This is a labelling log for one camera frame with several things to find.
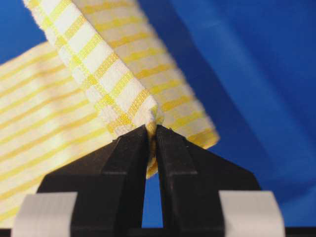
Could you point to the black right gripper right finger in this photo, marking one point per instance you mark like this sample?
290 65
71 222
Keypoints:
190 180

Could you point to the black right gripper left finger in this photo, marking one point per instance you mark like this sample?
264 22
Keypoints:
110 186

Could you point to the yellow striped towel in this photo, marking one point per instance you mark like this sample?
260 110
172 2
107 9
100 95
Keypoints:
101 73

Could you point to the blue table cloth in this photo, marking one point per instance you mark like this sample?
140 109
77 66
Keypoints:
252 66

